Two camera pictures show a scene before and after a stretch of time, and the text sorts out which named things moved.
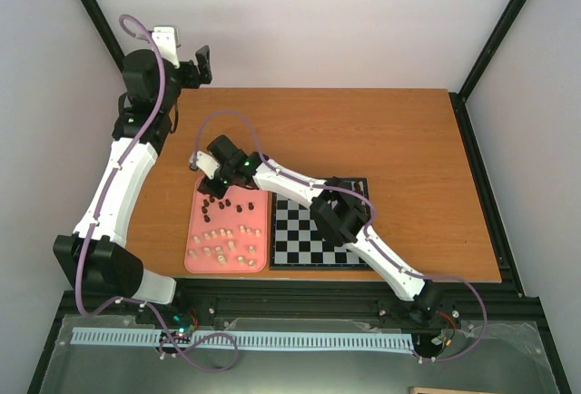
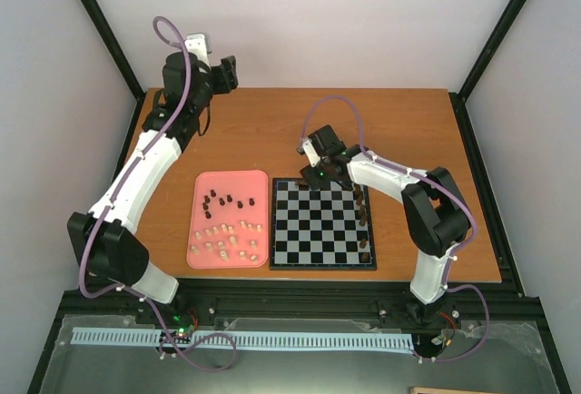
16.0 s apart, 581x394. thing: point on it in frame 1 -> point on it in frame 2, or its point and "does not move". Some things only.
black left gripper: x=194 y=80 -> x=227 y=75
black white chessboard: x=296 y=241 does not move
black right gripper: x=211 y=191 -> x=312 y=182
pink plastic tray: x=228 y=235 does not move
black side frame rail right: x=497 y=225 does not move
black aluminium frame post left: x=90 y=4 does not move
